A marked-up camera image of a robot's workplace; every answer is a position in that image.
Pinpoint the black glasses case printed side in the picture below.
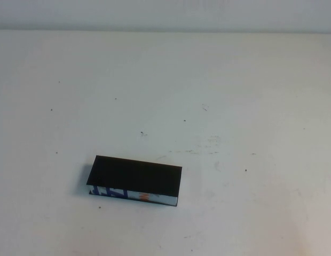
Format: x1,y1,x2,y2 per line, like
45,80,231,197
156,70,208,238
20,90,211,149
86,155,183,207

